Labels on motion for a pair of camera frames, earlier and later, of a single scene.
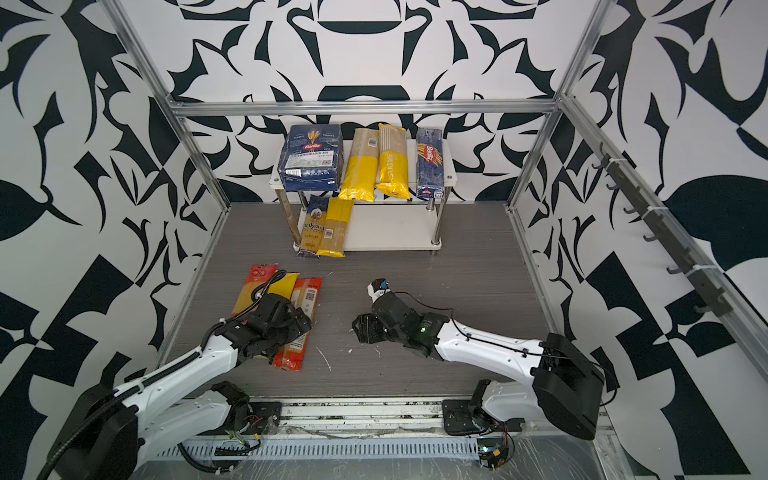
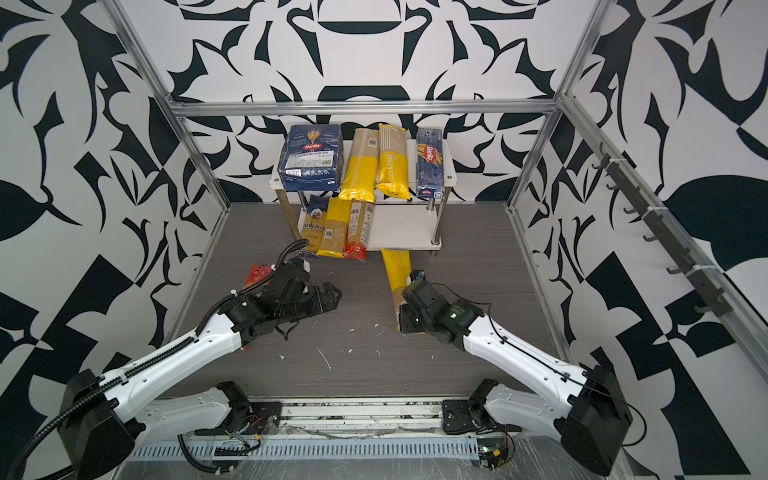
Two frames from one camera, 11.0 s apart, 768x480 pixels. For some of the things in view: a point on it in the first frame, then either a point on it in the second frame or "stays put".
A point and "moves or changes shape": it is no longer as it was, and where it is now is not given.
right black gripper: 367,331 to 405,318
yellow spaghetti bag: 360,180 stays put
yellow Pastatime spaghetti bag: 394,177 stays put
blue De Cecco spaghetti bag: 313,226 stays put
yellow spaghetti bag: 284,286 moves or changes shape
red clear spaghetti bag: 307,296 to 360,223
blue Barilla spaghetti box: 429,163 stays put
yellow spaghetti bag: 335,226 stays put
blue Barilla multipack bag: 312,158 stays put
